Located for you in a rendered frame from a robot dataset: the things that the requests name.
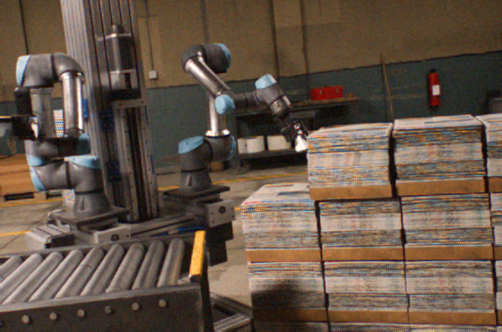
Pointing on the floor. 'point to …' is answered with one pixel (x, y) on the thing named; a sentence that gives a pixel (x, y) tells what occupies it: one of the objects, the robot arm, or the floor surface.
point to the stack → (442, 215)
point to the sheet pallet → (17, 179)
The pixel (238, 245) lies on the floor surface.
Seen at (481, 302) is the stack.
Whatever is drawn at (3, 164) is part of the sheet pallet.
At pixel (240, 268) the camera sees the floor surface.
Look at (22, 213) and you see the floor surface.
